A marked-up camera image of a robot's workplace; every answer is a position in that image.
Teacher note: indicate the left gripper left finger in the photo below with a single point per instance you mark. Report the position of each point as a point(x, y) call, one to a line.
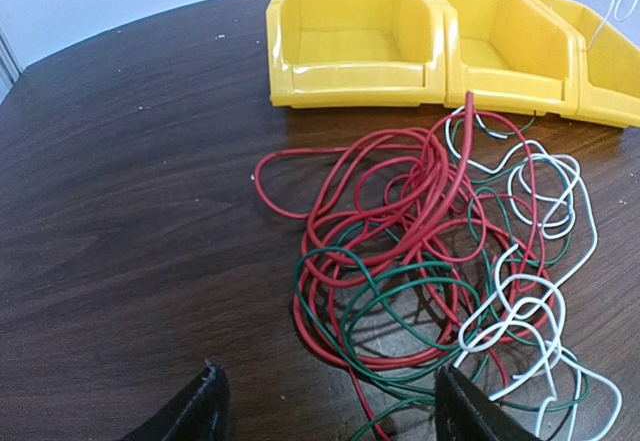
point(199, 411)

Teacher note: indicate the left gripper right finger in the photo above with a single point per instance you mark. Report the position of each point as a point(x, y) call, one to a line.
point(463, 412)

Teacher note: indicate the yellow bin middle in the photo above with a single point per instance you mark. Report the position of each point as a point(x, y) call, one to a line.
point(514, 56)

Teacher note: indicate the yellow bin near end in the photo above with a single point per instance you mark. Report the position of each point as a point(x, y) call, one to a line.
point(608, 66)

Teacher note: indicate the yellow bin end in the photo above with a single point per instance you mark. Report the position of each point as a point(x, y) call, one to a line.
point(608, 66)
point(351, 53)

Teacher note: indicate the yellow bin far end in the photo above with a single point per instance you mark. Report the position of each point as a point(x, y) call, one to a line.
point(351, 53)

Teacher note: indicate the left aluminium frame post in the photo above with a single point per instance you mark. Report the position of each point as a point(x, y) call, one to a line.
point(10, 67)

